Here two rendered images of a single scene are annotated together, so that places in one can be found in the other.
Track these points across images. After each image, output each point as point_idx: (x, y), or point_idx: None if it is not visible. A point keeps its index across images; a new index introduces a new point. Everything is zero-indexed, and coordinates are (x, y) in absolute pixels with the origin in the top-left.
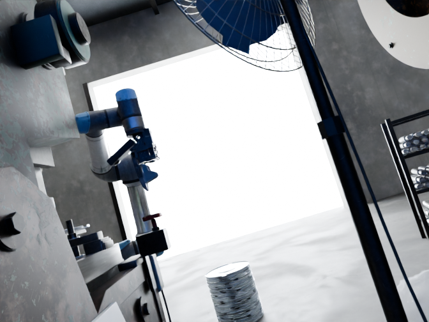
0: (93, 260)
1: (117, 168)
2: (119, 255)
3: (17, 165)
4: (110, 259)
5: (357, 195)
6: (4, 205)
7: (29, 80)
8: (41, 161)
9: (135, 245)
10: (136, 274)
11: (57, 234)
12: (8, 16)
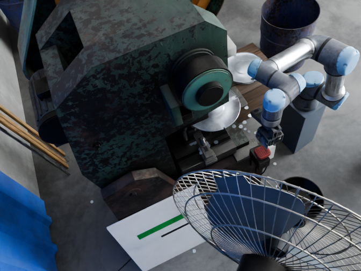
0: (199, 165)
1: (316, 59)
2: (232, 152)
3: (155, 151)
4: (218, 158)
5: None
6: (129, 192)
7: None
8: None
9: (317, 91)
10: (233, 165)
11: (159, 183)
12: (158, 81)
